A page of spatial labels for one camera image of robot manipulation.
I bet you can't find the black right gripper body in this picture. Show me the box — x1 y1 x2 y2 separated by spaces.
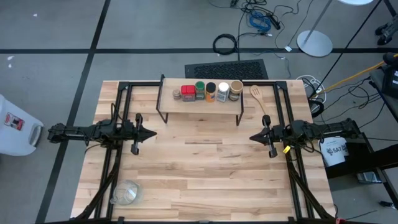
262 115 292 159

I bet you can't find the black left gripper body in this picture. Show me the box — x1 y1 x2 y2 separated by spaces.
119 113 147 156

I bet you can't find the furikake seasoning jar tan lid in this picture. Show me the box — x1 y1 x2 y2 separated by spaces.
229 80 244 102

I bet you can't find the red smoked paprika tin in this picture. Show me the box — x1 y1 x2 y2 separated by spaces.
180 85 197 103

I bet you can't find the bagel sesame jar white lid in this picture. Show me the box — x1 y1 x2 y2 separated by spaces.
217 82 231 103

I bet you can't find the oregano jar green lid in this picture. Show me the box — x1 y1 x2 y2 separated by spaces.
195 80 206 101

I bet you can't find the orange turmeric bottle black cap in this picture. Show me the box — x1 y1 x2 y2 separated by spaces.
205 82 217 103

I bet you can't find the black keyboard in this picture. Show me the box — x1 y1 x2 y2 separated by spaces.
184 58 269 80

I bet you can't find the black side table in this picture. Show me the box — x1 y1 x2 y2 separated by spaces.
323 132 398 206

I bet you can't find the grey round-base lamp stand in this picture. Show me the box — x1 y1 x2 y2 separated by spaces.
297 0 334 58

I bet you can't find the thin black slanted pole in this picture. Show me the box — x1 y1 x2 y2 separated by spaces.
318 0 383 88

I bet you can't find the black power strip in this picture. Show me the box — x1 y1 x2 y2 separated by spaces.
267 14 282 31

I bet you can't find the white plastic bin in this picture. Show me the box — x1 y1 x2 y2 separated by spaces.
0 94 44 157

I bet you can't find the black wheeled chair base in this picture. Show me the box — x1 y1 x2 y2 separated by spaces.
374 21 398 46

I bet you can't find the wooden shelf black metal frame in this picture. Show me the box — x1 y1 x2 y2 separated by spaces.
156 73 244 127

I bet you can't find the black metal table frame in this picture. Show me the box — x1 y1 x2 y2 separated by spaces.
74 80 336 224

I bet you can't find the white coiled cable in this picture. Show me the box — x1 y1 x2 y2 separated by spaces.
295 74 327 105

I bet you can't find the yellow cable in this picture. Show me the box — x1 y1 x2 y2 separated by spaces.
309 52 398 99

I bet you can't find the black coiled cable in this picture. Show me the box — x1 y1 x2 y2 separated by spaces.
212 33 239 56

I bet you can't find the blue coiled cable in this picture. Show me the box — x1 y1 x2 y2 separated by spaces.
248 11 272 33

